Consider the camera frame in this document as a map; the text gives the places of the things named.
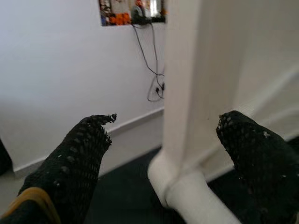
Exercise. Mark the black tablecloth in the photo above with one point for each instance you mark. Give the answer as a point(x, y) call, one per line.
point(126, 191)

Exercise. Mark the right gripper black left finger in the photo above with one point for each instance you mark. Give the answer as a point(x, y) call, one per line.
point(70, 168)

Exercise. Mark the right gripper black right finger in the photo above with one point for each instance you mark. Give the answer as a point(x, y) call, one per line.
point(261, 163)

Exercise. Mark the orange rubber band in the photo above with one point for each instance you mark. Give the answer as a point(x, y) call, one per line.
point(35, 194)

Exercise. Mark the white plastic table leg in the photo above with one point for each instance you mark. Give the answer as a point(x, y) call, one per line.
point(201, 205)

